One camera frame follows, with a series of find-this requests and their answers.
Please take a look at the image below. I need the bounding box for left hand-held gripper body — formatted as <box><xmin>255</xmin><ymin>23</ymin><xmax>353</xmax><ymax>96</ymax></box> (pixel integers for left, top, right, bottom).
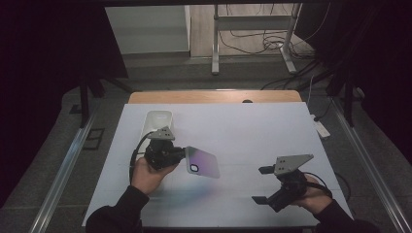
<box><xmin>143</xmin><ymin>125</ymin><xmax>183</xmax><ymax>172</ymax></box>

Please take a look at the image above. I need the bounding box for black floor plate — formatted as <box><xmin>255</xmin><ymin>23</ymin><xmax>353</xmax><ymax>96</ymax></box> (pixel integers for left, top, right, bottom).
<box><xmin>82</xmin><ymin>127</ymin><xmax>106</xmax><ymax>151</ymax></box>

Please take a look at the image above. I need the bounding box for white power strip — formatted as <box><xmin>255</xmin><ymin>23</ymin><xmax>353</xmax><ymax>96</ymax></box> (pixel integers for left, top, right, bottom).
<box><xmin>309</xmin><ymin>113</ymin><xmax>331</xmax><ymax>139</ymax></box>

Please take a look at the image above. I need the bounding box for black curtain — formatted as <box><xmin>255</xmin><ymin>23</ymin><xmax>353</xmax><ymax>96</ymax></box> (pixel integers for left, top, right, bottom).
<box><xmin>0</xmin><ymin>0</ymin><xmax>129</xmax><ymax>208</ymax></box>
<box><xmin>293</xmin><ymin>0</ymin><xmax>412</xmax><ymax>164</ymax></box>

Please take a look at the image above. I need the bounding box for iridescent phone case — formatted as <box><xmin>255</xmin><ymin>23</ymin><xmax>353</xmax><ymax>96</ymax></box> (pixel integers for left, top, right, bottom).
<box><xmin>185</xmin><ymin>146</ymin><xmax>222</xmax><ymax>180</ymax></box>

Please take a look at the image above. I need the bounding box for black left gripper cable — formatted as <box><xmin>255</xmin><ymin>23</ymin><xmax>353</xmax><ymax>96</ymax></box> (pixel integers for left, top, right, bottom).
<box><xmin>128</xmin><ymin>130</ymin><xmax>154</xmax><ymax>186</ymax></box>

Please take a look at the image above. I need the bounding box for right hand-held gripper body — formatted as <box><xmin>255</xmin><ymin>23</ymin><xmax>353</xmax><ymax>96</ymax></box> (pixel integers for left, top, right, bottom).
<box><xmin>266</xmin><ymin>153</ymin><xmax>315</xmax><ymax>214</ymax></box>

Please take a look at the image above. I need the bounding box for white metal stand frame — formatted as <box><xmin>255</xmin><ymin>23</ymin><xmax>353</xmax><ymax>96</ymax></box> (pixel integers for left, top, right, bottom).
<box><xmin>211</xmin><ymin>3</ymin><xmax>303</xmax><ymax>77</ymax></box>

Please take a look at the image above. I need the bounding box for person's left hand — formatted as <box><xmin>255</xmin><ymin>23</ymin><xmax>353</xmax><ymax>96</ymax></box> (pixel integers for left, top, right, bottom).
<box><xmin>130</xmin><ymin>156</ymin><xmax>180</xmax><ymax>196</ymax></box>

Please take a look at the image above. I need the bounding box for white table cover sheet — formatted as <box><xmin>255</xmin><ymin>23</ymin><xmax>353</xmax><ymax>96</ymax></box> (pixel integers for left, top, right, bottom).
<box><xmin>82</xmin><ymin>102</ymin><xmax>354</xmax><ymax>228</ymax></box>

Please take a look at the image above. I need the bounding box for person's right hand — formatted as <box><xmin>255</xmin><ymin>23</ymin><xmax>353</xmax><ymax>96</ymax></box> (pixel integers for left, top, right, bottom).
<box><xmin>291</xmin><ymin>174</ymin><xmax>333</xmax><ymax>216</ymax></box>

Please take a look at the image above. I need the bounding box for white plastic storage box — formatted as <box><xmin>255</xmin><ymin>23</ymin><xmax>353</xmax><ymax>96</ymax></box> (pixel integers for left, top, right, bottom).
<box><xmin>139</xmin><ymin>110</ymin><xmax>174</xmax><ymax>153</ymax></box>

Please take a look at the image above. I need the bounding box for white cabinet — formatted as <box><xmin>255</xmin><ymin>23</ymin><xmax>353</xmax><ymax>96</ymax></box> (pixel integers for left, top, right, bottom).
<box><xmin>104</xmin><ymin>4</ymin><xmax>192</xmax><ymax>55</ymax></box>

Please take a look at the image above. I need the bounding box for black stand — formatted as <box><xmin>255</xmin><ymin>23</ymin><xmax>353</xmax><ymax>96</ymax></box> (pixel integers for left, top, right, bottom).
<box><xmin>68</xmin><ymin>75</ymin><xmax>134</xmax><ymax>129</ymax></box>

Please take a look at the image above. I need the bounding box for aluminium floor rail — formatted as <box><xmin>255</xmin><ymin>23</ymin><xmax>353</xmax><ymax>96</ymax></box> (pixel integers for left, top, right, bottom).
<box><xmin>28</xmin><ymin>108</ymin><xmax>99</xmax><ymax>233</ymax></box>
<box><xmin>329</xmin><ymin>96</ymin><xmax>412</xmax><ymax>233</ymax></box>

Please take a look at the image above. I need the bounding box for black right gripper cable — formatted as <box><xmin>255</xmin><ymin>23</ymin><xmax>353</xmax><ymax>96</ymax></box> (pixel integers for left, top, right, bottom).
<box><xmin>300</xmin><ymin>171</ymin><xmax>333</xmax><ymax>199</ymax></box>

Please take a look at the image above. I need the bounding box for wooden table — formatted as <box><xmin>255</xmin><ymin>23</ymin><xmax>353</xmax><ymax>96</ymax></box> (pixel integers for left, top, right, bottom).
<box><xmin>127</xmin><ymin>89</ymin><xmax>303</xmax><ymax>105</ymax></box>

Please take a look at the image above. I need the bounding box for bundle of floor cables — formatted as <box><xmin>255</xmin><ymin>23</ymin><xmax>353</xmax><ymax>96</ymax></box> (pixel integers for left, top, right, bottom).
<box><xmin>219</xmin><ymin>3</ymin><xmax>328</xmax><ymax>56</ymax></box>

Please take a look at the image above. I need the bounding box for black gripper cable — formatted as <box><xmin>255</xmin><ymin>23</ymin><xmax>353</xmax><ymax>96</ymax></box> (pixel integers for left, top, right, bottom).
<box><xmin>128</xmin><ymin>130</ymin><xmax>154</xmax><ymax>186</ymax></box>
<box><xmin>300</xmin><ymin>171</ymin><xmax>333</xmax><ymax>199</ymax></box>

